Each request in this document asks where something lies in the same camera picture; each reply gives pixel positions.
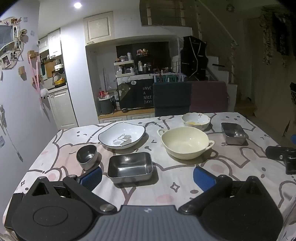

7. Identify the white floor cabinet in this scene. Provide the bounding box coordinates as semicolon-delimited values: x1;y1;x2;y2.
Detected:
47;89;78;129

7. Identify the white floral bowl yellow rim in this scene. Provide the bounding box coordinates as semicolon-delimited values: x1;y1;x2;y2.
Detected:
181;113;211;131

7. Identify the dark hanging garland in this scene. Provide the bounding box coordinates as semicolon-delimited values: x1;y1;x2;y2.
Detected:
259;7;294;67

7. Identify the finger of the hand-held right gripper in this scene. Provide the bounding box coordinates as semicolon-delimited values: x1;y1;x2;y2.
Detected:
265;146;287;161

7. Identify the cream bowl with handles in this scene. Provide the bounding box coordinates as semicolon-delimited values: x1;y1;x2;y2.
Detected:
157;126;215;160

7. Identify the dark blue chair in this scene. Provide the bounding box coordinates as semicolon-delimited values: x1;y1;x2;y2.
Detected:
153;82;192;117

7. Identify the bear print tablecloth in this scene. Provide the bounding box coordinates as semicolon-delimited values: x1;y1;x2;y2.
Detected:
3;112;296;241

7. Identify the white shelf rack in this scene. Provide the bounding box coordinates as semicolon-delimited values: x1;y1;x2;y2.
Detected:
114;60;136;78

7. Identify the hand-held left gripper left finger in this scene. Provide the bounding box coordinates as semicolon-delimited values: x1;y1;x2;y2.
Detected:
28;166;117;215

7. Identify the wall photo collage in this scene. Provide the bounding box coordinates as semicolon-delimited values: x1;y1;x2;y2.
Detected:
0;17;28;70

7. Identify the staircase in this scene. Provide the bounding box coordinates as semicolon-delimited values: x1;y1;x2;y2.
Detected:
206;53;257;116

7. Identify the small rectangular steel container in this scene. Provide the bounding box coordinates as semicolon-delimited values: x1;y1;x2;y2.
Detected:
221;122;247;146

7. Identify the round steel bowl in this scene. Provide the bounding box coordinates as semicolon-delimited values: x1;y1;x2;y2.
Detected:
76;145;98;171

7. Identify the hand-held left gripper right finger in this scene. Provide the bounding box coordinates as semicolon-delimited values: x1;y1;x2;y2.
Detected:
179;166;270;215

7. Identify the large white cupboard door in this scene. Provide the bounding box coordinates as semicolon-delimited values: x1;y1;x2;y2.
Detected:
84;11;115;44

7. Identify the large rectangular steel tray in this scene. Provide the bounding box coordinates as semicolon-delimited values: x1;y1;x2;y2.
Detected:
107;152;154;184

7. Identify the green crate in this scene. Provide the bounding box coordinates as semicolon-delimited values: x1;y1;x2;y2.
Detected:
154;73;183;82

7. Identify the white wall cabinet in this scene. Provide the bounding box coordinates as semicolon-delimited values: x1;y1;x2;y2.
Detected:
47;29;62;58

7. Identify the maroon chair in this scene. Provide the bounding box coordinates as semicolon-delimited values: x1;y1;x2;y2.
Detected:
189;81;229;114

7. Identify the black hanging jacket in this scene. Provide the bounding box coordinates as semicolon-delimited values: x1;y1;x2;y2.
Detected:
180;36;208;80

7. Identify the pink ribbon with plush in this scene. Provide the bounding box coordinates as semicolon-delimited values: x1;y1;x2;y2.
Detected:
28;51;50;121

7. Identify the black lettered cabinet curtain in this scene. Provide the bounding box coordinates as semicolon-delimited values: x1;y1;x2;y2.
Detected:
117;77;155;110

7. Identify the white plate with dark rim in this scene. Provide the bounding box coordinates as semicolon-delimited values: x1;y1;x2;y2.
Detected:
98;122;146;150

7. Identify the grey trash bin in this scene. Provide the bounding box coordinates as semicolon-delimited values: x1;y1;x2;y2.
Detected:
98;97;114;115

